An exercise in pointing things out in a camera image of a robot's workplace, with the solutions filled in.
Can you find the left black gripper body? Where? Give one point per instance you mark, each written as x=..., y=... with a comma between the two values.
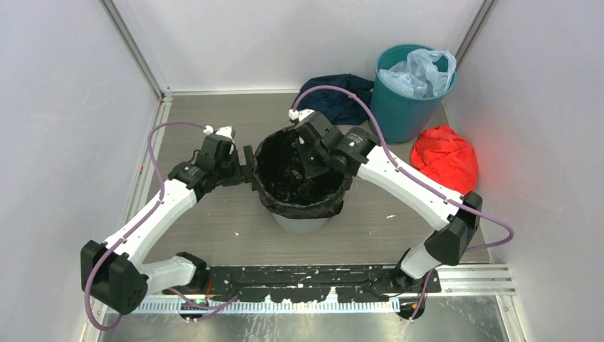
x=229, y=172

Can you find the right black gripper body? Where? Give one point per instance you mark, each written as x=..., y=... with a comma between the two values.
x=313, y=161

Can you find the black trash bag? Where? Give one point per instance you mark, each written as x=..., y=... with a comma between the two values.
x=282, y=184

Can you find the grey translucent trash bin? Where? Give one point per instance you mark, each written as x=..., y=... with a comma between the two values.
x=300, y=226

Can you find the teal plastic bucket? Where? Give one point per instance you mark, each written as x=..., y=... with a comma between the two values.
x=401, y=118

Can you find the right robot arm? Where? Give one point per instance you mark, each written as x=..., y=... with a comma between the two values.
x=359, y=153

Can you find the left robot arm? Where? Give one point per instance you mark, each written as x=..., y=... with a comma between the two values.
x=114, y=271

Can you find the dark navy cloth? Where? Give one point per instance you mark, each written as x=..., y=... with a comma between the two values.
x=338, y=107

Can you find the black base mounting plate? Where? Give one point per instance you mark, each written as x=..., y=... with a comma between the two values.
x=306, y=284

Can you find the red cloth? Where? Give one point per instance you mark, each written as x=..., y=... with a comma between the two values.
x=447, y=158

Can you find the light blue plastic bag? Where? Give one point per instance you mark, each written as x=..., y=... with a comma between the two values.
x=424, y=74

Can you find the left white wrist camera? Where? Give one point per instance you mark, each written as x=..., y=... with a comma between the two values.
x=226, y=131

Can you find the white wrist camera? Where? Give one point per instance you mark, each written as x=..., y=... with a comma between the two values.
x=226, y=131
x=296, y=116

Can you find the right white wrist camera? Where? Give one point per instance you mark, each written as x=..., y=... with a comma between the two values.
x=296, y=116

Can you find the aluminium frame rail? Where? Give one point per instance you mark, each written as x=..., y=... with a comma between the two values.
x=137, y=205

